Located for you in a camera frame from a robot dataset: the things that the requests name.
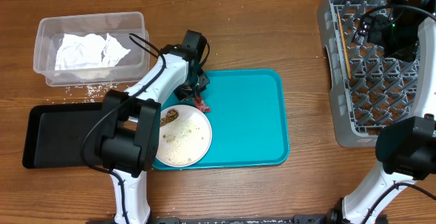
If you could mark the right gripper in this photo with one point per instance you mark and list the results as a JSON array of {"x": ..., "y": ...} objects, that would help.
[{"x": 407, "y": 51}]

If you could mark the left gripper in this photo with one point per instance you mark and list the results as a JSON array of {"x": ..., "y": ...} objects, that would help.
[{"x": 182, "y": 92}]

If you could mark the red sauce packet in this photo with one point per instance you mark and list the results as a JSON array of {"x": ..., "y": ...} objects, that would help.
[{"x": 200, "y": 104}]

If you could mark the brown food scrap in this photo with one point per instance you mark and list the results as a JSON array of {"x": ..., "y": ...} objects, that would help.
[{"x": 170, "y": 116}]

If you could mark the white round plate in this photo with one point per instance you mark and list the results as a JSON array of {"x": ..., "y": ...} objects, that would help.
[{"x": 186, "y": 140}]

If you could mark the wooden chopstick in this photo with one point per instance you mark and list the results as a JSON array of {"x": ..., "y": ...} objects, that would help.
[{"x": 341, "y": 31}]

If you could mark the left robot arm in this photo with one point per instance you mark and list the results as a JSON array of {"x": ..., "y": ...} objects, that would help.
[{"x": 127, "y": 134}]

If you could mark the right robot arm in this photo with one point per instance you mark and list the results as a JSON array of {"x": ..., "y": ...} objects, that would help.
[{"x": 405, "y": 154}]

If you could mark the grey dishwasher rack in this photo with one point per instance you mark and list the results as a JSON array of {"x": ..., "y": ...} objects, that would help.
[{"x": 382, "y": 91}]

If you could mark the teal serving tray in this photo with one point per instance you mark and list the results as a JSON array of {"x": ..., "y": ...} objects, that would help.
[{"x": 248, "y": 119}]

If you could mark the clear plastic bin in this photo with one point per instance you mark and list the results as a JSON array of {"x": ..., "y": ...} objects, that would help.
[{"x": 119, "y": 25}]

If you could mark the black tray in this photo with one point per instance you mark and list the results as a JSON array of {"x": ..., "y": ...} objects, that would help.
[{"x": 55, "y": 134}]

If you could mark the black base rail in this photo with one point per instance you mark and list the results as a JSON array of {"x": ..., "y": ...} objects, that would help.
[{"x": 296, "y": 219}]

